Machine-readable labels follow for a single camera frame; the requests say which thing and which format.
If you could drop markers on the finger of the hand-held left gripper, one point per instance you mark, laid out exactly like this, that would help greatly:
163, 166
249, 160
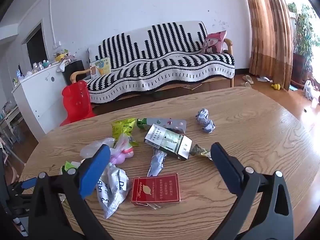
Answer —
26, 183

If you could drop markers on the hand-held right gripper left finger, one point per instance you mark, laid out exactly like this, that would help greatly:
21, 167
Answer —
96, 171

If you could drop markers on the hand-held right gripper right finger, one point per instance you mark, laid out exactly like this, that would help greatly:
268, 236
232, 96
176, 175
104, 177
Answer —
225, 167

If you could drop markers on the clear plastic bag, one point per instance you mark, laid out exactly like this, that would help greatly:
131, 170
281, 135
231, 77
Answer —
91, 150

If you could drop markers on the white printed plastic packet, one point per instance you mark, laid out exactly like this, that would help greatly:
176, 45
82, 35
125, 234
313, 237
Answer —
113, 188

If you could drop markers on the small green white wrapper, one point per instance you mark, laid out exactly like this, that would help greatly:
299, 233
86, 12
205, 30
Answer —
68, 166

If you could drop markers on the gold green candy wrapper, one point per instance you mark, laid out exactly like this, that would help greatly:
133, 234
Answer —
200, 152

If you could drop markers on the pink plastic toy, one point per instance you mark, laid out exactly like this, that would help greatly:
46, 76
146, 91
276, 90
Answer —
123, 155

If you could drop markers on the silver foil wrapper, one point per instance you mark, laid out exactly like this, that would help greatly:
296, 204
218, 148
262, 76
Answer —
156, 163

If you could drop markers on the red cigarette box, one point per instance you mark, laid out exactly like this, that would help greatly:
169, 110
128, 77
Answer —
155, 188

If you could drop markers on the white green cigarette box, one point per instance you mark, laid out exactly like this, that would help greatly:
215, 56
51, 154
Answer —
168, 142

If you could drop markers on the crumpled blue white paper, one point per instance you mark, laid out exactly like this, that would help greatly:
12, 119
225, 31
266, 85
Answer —
208, 126
202, 113

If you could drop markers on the yellow green snack packet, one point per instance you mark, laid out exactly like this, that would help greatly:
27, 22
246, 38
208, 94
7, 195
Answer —
123, 129

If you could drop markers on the white shelf rack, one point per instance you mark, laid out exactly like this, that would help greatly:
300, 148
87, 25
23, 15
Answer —
10, 122

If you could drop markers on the small green box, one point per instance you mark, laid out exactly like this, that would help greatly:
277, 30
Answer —
140, 123

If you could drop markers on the grey packet with red green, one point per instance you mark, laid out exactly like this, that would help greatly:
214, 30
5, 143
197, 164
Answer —
166, 124

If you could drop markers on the beige slipper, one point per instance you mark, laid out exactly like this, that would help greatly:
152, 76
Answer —
246, 78
248, 84

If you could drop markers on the flat cardboard piece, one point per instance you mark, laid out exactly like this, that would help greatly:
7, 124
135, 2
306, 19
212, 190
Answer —
192, 86

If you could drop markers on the white cabinet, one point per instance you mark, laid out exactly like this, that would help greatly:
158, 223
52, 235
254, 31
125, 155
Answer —
42, 97

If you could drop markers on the yellow toy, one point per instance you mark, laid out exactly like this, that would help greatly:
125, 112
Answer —
275, 86

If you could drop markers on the white paper scrap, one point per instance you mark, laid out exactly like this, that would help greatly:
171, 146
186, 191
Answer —
263, 79

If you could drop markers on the black box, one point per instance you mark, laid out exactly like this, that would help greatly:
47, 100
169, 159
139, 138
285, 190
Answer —
73, 71

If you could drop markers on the colourful picture book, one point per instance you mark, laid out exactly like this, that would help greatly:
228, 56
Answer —
100, 67

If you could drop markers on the white plastic bag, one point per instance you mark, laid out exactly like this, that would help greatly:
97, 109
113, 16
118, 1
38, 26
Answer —
308, 90

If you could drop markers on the row of small bottles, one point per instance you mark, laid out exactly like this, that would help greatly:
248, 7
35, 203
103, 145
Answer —
35, 68

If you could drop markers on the pile of papers and toys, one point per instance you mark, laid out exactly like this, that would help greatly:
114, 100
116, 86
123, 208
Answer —
63, 57

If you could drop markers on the wooden sofa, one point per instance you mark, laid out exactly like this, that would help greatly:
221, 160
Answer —
228, 46

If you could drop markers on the pink cartoon cushion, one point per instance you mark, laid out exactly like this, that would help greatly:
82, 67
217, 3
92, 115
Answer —
214, 42

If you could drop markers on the black-white checkered sofa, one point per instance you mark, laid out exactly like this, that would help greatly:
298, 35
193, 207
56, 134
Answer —
160, 60

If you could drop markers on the brown striped curtain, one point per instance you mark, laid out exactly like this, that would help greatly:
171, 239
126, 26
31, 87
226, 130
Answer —
270, 30

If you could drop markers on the potted green plant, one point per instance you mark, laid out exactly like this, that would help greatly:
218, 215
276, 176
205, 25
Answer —
302, 35

